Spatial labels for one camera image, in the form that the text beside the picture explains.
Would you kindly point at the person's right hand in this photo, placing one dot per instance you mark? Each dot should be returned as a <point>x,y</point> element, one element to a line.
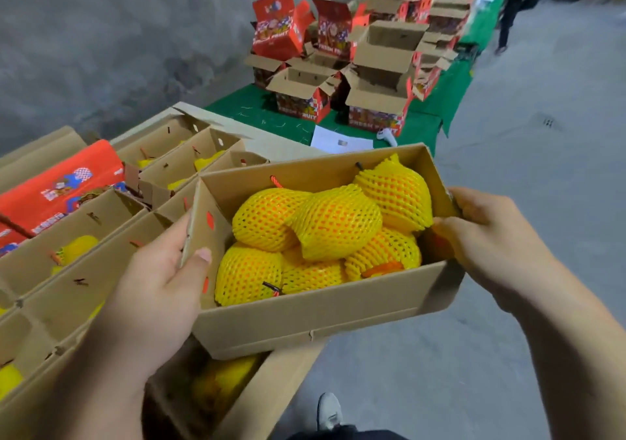
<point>494,244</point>

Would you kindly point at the person's left hand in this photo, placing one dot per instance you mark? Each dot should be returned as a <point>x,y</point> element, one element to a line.
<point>146,303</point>

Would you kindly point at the person's right thumb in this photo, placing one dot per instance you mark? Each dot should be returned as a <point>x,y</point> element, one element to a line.
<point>450,234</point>

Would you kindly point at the person's left thumb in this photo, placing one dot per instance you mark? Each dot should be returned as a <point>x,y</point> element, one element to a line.
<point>192,278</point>

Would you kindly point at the brown cardboard fruit box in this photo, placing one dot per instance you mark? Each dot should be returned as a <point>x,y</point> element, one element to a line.
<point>318,312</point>

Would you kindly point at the person's left forearm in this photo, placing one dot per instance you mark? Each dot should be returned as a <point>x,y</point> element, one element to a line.
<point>98,391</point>

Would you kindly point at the person's right forearm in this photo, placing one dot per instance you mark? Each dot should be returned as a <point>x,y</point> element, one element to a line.
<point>572,347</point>

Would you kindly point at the single yellow netted fruit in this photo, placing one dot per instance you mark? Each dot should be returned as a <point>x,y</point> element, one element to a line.
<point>76,250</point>
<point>222,381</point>
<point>8,380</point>
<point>208,160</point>

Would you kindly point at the open cardboard box with fruit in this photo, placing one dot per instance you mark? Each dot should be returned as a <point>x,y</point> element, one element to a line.
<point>156,141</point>
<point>190,171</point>
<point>63,303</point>
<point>63,254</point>
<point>220,166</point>

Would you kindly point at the small white plastic device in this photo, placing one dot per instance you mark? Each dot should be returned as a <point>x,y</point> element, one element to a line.
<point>387,136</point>

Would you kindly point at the pile of yellow netted fruits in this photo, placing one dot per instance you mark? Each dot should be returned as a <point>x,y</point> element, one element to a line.
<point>332,224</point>

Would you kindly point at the green tablecloth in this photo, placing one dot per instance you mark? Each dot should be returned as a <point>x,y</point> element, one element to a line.
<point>430,107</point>

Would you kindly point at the white paper sheet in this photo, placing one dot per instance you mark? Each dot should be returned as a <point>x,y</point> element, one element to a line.
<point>337,140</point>

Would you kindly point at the red printed box lid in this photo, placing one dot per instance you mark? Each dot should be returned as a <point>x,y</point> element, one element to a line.
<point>49,193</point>

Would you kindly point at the person's white shoe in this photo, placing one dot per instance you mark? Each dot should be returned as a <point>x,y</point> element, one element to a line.
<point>328,411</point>

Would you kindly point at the group of red printed gift boxes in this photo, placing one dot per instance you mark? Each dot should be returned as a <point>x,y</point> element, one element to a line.
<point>362,58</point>

